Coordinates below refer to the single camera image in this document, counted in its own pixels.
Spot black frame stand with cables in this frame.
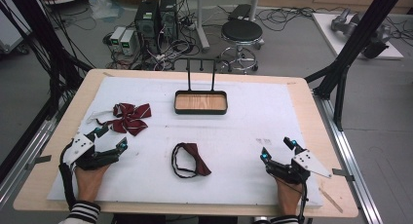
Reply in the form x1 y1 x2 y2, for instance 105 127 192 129
0 0 95 121

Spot person's left hand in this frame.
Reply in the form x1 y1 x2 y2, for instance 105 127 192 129
74 164 111 204

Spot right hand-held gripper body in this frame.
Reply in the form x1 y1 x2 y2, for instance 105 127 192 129
265 149 333 185

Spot black computer tower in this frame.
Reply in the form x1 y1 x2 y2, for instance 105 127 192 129
133 0 161 55
159 0 179 42

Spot person's right hand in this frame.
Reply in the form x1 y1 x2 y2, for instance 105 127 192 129
274 174 304 217

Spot grey metal bracket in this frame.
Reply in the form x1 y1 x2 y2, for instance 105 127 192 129
24 154 53 171
331 168 355 183

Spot white foam mat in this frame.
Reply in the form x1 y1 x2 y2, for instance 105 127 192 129
47 76 325 208

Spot white power supply unit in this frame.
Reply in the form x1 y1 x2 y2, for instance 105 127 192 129
120 28 137 56
109 25 127 52

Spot black rack with wooden base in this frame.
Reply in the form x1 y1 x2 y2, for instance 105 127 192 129
170 57 233 116

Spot black flat box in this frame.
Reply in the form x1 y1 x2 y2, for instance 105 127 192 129
228 3 252 22

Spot striped burgundy bow tie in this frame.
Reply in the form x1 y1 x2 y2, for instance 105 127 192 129
86 102 153 136

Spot plain burgundy bow tie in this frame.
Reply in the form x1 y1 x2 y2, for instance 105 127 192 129
170 141 212 179

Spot black floor cables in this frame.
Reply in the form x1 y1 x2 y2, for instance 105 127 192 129
256 6 332 32

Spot white floor board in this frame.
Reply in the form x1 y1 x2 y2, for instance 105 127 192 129
311 12 405 61

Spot black round stool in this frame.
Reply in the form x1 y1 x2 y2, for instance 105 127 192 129
218 19 266 72

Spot aluminium rail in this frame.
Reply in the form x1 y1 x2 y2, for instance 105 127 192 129
0 96 72 205
313 91 384 224

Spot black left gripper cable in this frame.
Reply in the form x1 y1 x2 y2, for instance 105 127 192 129
57 140 77 210

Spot clear plastic bag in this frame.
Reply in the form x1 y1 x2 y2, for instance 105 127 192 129
89 0 125 20

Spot thin wooden stick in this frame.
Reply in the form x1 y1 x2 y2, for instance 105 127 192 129
318 187 344 214

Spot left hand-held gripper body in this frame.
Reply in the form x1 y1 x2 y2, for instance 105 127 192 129
61 130 121 171

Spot white desk leg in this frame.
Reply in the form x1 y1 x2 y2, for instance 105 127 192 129
194 0 211 53
247 0 262 22

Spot white cabinet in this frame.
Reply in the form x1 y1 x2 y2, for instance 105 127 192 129
0 3 32 55

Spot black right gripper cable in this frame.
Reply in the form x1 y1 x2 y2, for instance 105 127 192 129
296 181 309 224

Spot tangle of floor cables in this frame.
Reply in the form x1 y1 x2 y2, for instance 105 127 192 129
103 38 203 72

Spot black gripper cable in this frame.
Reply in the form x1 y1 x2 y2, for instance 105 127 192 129
296 181 309 224
57 140 77 210

